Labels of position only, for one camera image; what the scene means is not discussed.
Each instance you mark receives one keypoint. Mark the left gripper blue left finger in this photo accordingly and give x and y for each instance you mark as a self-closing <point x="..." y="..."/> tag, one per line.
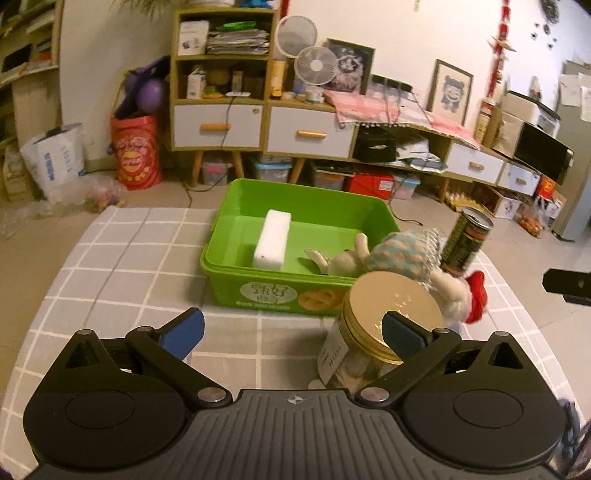
<point x="161" y="353"/>

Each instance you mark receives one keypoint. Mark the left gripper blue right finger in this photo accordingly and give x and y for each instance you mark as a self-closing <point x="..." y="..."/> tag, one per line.
<point x="421" y="351"/>

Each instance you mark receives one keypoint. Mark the red white santa plush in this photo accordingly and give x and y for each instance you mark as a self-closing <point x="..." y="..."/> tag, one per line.
<point x="461" y="299"/>

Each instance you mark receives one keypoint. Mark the rag doll blue dress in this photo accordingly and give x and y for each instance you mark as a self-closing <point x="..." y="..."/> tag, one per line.
<point x="413" y="253"/>

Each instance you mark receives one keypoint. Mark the white foam sponge block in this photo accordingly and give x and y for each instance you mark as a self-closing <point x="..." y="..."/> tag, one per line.
<point x="271" y="248"/>

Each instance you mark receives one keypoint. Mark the glass jar gold lid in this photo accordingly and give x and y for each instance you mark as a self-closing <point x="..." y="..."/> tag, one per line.
<point x="354" y="353"/>

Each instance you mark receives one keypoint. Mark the grey checked tablecloth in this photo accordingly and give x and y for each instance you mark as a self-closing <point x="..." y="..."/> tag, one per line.
<point x="135" y="267"/>

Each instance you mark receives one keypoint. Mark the dark tall drink can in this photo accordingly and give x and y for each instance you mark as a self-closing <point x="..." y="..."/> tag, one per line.
<point x="470" y="232"/>

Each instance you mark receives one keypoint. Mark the green plastic storage bin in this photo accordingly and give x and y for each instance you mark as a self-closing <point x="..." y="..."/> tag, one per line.
<point x="321" y="219"/>

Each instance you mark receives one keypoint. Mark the black monitor screen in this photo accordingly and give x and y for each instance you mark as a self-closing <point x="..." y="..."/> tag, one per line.
<point x="543" y="153"/>

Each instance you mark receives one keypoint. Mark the red box under console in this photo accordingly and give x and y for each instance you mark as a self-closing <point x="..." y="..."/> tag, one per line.
<point x="379" y="185"/>

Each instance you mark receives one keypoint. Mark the black bag in console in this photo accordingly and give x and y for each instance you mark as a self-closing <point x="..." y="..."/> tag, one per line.
<point x="375" y="144"/>

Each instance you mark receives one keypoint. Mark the white blue paper bag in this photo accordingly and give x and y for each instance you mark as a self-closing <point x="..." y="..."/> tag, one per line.
<point x="55" y="160"/>

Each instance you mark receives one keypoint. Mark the framed cartoon picture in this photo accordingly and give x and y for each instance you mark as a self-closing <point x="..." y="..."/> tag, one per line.
<point x="450" y="92"/>

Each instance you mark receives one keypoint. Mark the low yellow tv console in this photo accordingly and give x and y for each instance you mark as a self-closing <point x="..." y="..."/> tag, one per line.
<point x="304" y="131"/>

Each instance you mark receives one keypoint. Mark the pink checked cloth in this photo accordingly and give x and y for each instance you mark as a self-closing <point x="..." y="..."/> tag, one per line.
<point x="352" y="108"/>

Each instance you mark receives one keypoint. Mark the purple balloon toy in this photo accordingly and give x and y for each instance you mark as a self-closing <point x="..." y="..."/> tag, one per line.
<point x="145" y="89"/>

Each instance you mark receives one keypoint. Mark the yellow white drawer cabinet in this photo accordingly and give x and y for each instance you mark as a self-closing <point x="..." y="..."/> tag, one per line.
<point x="220" y="82"/>

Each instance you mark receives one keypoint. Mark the framed cat picture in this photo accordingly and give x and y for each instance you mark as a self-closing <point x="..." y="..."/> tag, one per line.
<point x="354" y="63"/>

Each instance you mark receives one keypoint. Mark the small white desk fan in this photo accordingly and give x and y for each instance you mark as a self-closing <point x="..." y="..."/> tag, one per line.
<point x="315" y="66"/>

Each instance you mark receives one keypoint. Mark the large white desk fan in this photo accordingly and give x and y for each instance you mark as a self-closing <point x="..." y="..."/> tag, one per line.
<point x="294" y="33"/>

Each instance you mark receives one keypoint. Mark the wooden bookshelf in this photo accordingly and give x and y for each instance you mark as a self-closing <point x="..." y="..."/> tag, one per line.
<point x="30" y="57"/>

